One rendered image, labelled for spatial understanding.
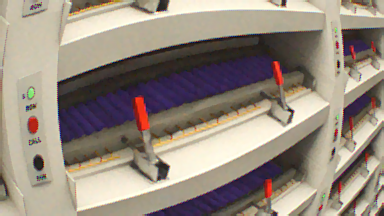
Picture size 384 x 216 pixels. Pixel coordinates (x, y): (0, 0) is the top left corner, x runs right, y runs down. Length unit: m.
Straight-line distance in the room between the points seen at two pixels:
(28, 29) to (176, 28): 0.24
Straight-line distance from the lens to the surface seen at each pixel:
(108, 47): 0.58
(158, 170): 0.66
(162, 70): 0.86
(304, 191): 1.07
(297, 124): 0.89
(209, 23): 0.69
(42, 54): 0.51
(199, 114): 0.79
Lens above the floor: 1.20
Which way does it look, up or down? 17 degrees down
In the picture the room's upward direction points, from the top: straight up
